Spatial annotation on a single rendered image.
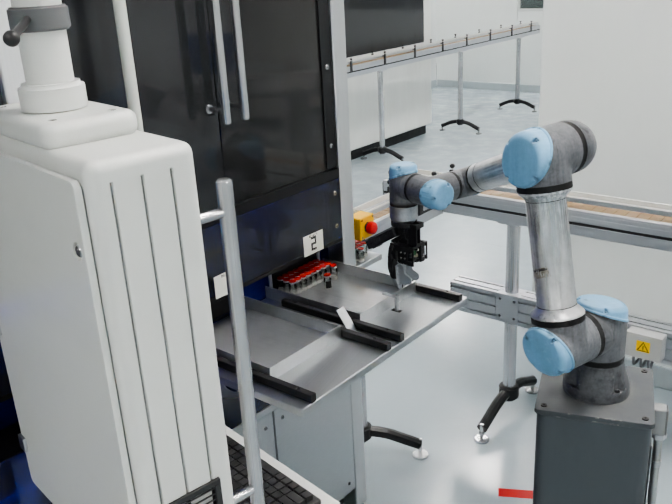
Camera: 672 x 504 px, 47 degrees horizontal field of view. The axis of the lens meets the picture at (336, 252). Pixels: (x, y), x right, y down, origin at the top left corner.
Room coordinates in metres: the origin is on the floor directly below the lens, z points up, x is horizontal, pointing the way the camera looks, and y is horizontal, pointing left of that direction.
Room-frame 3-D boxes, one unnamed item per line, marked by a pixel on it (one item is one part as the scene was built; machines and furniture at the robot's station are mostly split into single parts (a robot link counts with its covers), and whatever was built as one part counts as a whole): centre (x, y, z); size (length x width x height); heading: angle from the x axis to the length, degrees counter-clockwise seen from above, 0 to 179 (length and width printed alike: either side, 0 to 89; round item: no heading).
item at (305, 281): (2.10, 0.08, 0.90); 0.18 x 0.02 x 0.05; 140
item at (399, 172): (1.97, -0.19, 1.21); 0.09 x 0.08 x 0.11; 34
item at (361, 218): (2.30, -0.08, 0.99); 0.08 x 0.07 x 0.07; 50
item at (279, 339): (1.77, 0.21, 0.90); 0.34 x 0.26 x 0.04; 50
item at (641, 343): (2.34, -1.03, 0.50); 0.12 x 0.05 x 0.09; 50
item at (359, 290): (2.03, -0.01, 0.90); 0.34 x 0.26 x 0.04; 50
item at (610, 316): (1.60, -0.59, 0.96); 0.13 x 0.12 x 0.14; 124
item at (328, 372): (1.86, 0.05, 0.87); 0.70 x 0.48 x 0.02; 140
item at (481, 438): (2.73, -0.67, 0.07); 0.50 x 0.08 x 0.14; 140
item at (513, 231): (2.73, -0.67, 0.46); 0.09 x 0.09 x 0.77; 50
